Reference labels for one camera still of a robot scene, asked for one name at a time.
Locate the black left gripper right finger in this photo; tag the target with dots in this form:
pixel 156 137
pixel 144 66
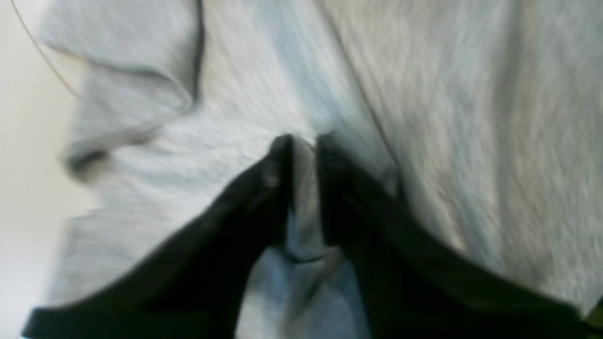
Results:
pixel 414 287

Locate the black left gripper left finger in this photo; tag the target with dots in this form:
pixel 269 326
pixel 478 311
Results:
pixel 192 285

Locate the grey t-shirt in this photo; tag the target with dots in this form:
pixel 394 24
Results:
pixel 485 116

